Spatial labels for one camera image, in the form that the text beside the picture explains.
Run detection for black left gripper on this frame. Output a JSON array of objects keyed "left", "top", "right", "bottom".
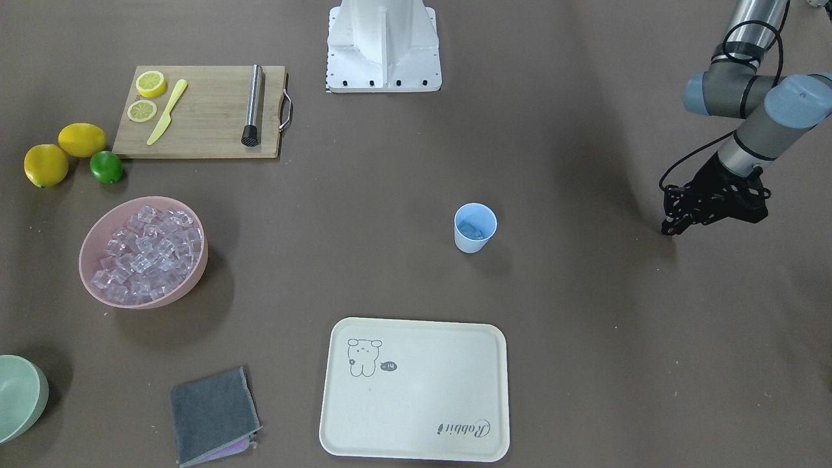
[{"left": 662, "top": 153, "right": 746, "bottom": 236}]

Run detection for clear ice cube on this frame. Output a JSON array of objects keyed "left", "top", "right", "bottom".
[{"left": 457, "top": 221, "right": 488, "bottom": 241}]

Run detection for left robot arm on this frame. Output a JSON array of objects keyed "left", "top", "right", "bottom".
[{"left": 659, "top": 1, "right": 831, "bottom": 236}]

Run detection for light blue cup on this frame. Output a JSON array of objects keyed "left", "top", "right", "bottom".
[{"left": 454, "top": 203, "right": 497, "bottom": 254}]

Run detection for clear ice cubes pile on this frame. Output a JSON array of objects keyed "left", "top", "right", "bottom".
[{"left": 90, "top": 205, "right": 203, "bottom": 305}]

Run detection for cream rabbit tray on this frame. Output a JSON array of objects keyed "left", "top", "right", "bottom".
[{"left": 320, "top": 317, "right": 510, "bottom": 463}]

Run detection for steel muddler black tip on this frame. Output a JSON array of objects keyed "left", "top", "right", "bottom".
[{"left": 240, "top": 63, "right": 265, "bottom": 148}]

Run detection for grey folded cloth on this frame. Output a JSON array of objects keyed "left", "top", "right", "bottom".
[{"left": 169, "top": 367, "right": 261, "bottom": 467}]

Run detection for yellow plastic knife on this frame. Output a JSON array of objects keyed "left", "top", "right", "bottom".
[{"left": 146, "top": 78, "right": 189, "bottom": 146}]

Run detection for lemon slice upper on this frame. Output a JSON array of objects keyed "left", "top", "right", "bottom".
[{"left": 135, "top": 70, "right": 167, "bottom": 99}]

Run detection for lemon half lower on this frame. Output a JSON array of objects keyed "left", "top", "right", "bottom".
[{"left": 125, "top": 99, "right": 158, "bottom": 124}]

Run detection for green lime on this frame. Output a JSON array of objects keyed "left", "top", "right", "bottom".
[{"left": 89, "top": 150, "right": 125, "bottom": 184}]

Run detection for pink bowl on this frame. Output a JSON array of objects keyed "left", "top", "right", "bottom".
[{"left": 79, "top": 196, "right": 209, "bottom": 309}]

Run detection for whole yellow lemon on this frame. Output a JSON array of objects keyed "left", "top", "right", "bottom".
[{"left": 58, "top": 123, "right": 107, "bottom": 158}]

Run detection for mint green bowl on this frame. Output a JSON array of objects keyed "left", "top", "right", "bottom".
[{"left": 1, "top": 355, "right": 49, "bottom": 444}]

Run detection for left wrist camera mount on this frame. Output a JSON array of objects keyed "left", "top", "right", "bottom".
[{"left": 662, "top": 177, "right": 772, "bottom": 235}]

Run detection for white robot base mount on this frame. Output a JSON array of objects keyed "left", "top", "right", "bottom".
[{"left": 325, "top": 1, "right": 443, "bottom": 93}]

